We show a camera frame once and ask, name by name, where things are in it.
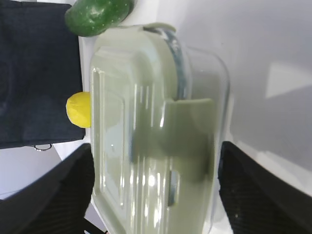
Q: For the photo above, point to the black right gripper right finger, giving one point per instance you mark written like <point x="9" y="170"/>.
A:
<point x="258" y="202"/>

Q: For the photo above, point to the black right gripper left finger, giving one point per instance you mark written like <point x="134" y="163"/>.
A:
<point x="56" y="203"/>

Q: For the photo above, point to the yellow lemon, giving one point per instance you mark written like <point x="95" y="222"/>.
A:
<point x="78" y="109"/>

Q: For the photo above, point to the glass container with green lid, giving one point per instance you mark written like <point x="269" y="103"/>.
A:
<point x="157" y="124"/>

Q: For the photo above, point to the dark blue insulated lunch bag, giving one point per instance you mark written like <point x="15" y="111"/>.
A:
<point x="39" y="71"/>

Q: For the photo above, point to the green cucumber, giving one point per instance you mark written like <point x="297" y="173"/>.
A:
<point x="88" y="18"/>

